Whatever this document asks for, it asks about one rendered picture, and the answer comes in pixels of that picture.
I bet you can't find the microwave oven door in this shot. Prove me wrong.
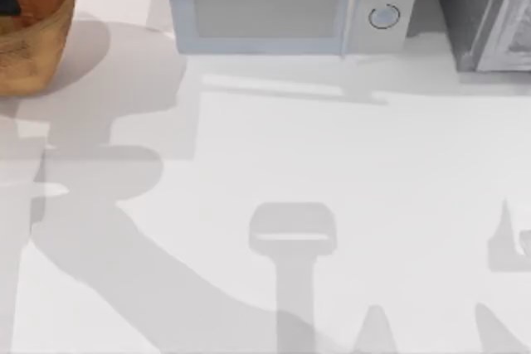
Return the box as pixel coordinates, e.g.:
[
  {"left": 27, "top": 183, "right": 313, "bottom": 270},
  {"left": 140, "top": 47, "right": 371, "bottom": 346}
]
[{"left": 161, "top": 0, "right": 363, "bottom": 56}]

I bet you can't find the round microwave knob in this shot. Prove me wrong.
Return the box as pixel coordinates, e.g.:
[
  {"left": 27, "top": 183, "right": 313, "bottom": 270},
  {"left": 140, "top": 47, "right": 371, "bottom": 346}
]
[{"left": 368, "top": 2, "right": 402, "bottom": 31}]

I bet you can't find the pale microwave oven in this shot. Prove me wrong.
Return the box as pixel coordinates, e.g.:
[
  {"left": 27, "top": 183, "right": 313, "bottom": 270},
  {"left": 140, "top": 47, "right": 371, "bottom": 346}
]
[{"left": 160, "top": 0, "right": 427, "bottom": 59}]

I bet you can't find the wooden bowl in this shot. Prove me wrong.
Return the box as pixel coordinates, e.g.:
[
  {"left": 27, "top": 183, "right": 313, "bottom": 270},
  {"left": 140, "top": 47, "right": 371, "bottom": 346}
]
[{"left": 0, "top": 0, "right": 79, "bottom": 97}]

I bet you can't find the microwave door handle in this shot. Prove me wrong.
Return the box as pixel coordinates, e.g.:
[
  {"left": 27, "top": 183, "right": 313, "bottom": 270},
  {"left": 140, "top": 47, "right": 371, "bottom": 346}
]
[{"left": 340, "top": 0, "right": 360, "bottom": 59}]

